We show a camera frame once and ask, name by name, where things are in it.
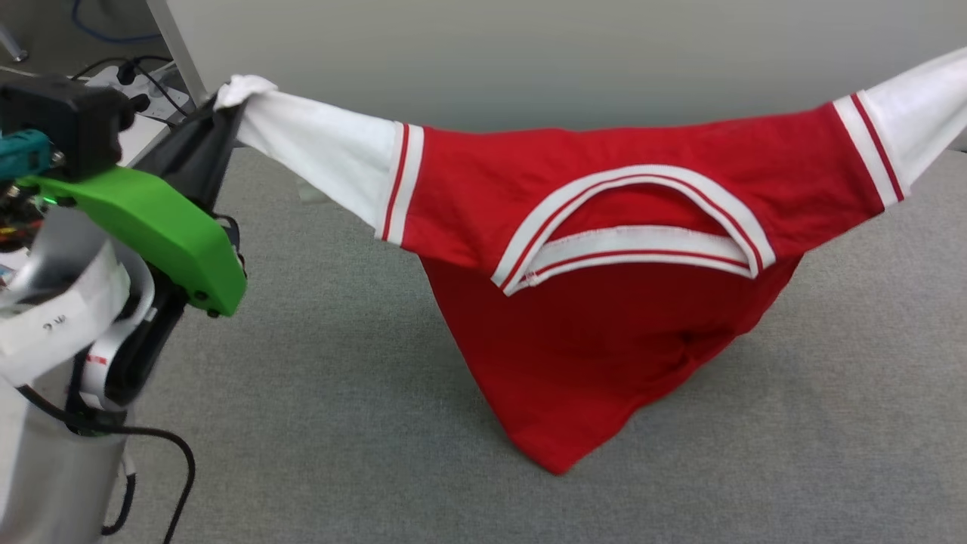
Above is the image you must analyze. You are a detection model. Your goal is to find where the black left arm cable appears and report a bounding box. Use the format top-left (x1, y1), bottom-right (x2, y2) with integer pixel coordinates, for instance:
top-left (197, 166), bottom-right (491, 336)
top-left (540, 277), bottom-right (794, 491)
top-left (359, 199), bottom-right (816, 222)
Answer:
top-left (15, 384), bottom-right (199, 544)

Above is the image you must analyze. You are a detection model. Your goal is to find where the grey metal frame leg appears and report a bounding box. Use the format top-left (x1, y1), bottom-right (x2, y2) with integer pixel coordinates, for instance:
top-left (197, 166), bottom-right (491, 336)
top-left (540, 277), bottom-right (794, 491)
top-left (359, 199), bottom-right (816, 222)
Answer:
top-left (145, 0), bottom-right (210, 105)

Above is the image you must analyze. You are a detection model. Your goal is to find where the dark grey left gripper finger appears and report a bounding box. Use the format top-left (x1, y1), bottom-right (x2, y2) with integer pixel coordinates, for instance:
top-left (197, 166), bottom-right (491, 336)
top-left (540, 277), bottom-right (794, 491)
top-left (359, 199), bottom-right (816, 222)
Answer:
top-left (136, 100), bottom-right (247, 212)

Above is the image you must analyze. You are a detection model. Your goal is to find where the white power strip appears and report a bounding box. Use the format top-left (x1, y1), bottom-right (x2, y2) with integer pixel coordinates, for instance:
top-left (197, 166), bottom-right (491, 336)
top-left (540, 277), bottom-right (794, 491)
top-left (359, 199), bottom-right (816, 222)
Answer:
top-left (85, 64), bottom-right (191, 122)

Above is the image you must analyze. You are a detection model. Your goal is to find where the blue floor cable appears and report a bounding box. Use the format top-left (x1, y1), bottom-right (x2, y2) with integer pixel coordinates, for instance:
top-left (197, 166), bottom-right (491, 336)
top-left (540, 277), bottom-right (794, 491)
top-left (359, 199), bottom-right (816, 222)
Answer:
top-left (71, 0), bottom-right (164, 45)

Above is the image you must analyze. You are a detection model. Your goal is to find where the red and white t-shirt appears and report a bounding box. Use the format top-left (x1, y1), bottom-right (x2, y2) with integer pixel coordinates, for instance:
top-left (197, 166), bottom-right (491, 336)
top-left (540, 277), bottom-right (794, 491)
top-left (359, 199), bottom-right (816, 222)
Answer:
top-left (215, 47), bottom-right (967, 477)

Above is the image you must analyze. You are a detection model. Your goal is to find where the white box with black handle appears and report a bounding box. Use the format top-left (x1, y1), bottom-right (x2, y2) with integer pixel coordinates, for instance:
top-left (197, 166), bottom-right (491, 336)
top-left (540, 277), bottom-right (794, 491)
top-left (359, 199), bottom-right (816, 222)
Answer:
top-left (115, 112), bottom-right (171, 168)

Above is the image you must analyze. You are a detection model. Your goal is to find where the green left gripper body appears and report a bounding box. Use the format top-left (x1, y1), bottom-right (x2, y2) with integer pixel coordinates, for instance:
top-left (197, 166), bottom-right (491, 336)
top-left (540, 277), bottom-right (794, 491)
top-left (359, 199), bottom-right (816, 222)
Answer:
top-left (18, 166), bottom-right (248, 318)

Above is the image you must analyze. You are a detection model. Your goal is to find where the thin grey metal leg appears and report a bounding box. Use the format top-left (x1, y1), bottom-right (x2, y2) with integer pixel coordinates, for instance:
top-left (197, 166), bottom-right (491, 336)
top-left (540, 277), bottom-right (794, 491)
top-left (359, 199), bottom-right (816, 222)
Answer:
top-left (0, 21), bottom-right (29, 63)

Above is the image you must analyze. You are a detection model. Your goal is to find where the black floor cable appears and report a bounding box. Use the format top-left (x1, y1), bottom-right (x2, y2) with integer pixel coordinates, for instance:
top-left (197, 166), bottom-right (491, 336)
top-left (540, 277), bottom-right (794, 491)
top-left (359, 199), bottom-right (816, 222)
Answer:
top-left (70, 54), bottom-right (191, 118)

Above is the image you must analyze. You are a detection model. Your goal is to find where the teal left camera connector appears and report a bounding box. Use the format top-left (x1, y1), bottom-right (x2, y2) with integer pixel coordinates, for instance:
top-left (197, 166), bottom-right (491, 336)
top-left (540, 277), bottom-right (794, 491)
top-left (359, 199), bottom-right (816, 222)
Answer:
top-left (0, 128), bottom-right (55, 184)

